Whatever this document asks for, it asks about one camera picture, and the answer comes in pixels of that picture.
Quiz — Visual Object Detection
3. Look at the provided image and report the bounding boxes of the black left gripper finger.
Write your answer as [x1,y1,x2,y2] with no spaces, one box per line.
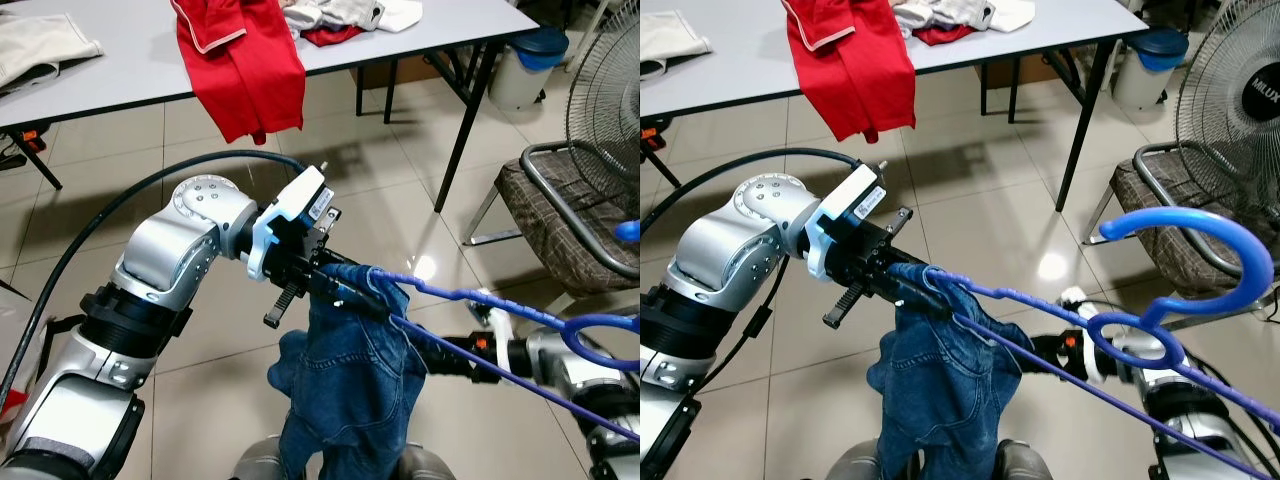
[330,262,389,299]
[870,283,946,319]
[310,282,386,319]
[890,262,949,299]

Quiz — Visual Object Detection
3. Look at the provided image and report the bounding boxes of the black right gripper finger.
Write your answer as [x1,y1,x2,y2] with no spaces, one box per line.
[405,330,466,376]
[1012,330,1059,375]

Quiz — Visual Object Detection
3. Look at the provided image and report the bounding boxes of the blue denim shorts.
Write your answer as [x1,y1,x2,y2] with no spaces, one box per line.
[268,262,429,480]
[867,262,1013,480]

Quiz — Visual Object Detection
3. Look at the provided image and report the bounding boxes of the purple plastic hanger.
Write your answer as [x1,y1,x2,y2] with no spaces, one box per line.
[365,215,640,443]
[925,207,1280,476]

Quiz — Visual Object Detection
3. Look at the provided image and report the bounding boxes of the grey right robot knee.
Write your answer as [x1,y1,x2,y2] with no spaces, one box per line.
[395,445,459,480]
[995,440,1053,480]

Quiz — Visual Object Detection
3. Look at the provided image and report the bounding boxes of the grey robot knee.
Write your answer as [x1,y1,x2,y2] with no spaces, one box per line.
[995,440,1053,480]
[235,435,301,480]
[395,445,459,480]
[830,440,901,480]

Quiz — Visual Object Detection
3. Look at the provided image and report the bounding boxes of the brown plaid chrome chair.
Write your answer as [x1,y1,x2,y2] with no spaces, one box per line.
[462,142,640,319]
[1080,142,1280,301]

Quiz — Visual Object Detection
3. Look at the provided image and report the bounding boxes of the red shirt white trim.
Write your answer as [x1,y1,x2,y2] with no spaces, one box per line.
[170,0,308,146]
[783,0,918,144]

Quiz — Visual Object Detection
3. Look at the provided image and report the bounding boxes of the grey left robot knee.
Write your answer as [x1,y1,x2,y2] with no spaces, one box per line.
[830,440,901,480]
[235,435,301,480]

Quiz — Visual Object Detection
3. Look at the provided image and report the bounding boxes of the white table black legs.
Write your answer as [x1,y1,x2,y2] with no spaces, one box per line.
[640,0,1151,213]
[0,0,541,216]

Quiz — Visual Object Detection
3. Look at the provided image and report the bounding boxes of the brown cardboard box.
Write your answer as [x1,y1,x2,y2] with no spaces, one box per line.
[355,55,471,93]
[975,55,1086,89]

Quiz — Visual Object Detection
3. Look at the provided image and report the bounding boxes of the red cloth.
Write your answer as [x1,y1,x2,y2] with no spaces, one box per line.
[915,25,976,47]
[300,25,366,49]

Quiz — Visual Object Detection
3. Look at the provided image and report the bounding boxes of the beige checked garment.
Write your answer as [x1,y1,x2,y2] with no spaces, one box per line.
[925,0,996,26]
[315,0,386,26]

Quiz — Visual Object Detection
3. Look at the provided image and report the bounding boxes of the white bin blue lid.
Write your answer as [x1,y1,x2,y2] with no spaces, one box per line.
[1112,27,1191,111]
[488,27,571,113]

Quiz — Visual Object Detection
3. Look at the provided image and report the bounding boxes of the white garment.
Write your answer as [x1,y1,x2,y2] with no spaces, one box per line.
[893,0,1036,34]
[283,0,426,36]

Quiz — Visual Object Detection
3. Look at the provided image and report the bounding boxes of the beige jacket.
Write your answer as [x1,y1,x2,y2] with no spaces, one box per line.
[0,12,104,96]
[640,12,713,83]

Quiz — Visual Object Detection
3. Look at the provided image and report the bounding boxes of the black metal floor fan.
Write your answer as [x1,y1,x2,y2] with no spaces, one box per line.
[1175,0,1280,216]
[563,0,640,216]

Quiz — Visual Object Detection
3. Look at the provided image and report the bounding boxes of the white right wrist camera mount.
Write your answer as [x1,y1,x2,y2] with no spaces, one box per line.
[1058,288,1119,386]
[468,288,529,379]

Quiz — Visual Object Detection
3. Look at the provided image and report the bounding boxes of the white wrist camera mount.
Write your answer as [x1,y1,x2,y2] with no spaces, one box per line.
[1058,288,1119,386]
[805,163,893,283]
[468,288,529,379]
[250,165,338,283]

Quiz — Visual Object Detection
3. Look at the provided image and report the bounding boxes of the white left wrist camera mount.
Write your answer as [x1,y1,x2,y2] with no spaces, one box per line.
[250,165,338,283]
[805,163,893,283]

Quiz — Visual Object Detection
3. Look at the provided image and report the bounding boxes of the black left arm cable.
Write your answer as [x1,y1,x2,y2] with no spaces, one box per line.
[640,148,863,236]
[0,150,308,401]

